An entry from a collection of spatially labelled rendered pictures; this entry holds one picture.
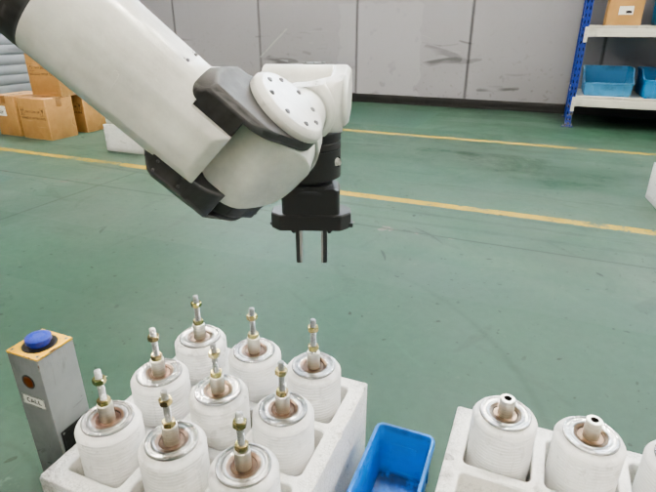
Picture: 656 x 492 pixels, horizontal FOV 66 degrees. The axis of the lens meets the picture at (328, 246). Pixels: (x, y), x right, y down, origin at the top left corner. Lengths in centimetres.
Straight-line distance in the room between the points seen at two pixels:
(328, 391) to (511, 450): 30
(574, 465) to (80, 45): 77
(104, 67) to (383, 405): 97
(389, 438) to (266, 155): 69
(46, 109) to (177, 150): 393
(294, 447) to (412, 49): 517
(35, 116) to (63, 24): 401
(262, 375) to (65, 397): 33
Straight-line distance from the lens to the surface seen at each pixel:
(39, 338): 96
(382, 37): 581
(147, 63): 42
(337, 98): 64
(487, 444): 85
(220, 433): 87
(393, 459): 104
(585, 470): 85
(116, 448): 85
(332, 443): 87
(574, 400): 135
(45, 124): 438
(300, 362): 91
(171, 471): 78
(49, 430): 103
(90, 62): 43
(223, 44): 668
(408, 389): 127
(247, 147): 45
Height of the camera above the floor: 80
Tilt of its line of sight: 24 degrees down
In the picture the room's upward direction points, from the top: straight up
